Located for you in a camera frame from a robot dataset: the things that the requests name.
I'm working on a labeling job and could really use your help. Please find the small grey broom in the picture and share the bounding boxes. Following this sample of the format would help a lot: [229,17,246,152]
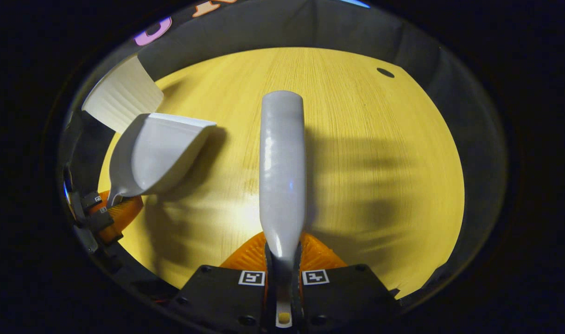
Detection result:
[259,90,307,329]

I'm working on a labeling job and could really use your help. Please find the grey dustpan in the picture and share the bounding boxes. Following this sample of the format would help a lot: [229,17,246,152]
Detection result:
[107,113,217,207]

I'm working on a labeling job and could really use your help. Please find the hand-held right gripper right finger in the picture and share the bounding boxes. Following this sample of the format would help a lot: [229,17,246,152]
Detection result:
[300,231,402,331]

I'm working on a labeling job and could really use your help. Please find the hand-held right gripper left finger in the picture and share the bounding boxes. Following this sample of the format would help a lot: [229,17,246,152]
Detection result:
[168,231,267,331]

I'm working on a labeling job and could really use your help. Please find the white garbage bin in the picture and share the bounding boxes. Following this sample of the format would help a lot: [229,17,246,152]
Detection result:
[82,55,164,134]

